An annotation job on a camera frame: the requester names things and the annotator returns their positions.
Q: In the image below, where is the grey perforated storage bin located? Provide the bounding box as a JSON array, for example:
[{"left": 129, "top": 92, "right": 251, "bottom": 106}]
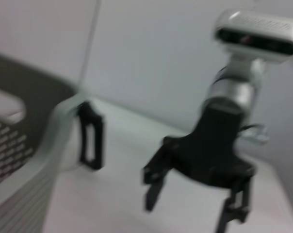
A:
[{"left": 0, "top": 52, "right": 83, "bottom": 233}]

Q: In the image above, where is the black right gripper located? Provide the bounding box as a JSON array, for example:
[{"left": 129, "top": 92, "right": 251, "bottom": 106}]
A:
[{"left": 142, "top": 101, "right": 257, "bottom": 233}]

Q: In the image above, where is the glass pitcher with black handle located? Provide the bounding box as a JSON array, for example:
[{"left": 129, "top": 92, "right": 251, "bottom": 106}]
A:
[{"left": 51, "top": 96, "right": 106, "bottom": 172}]

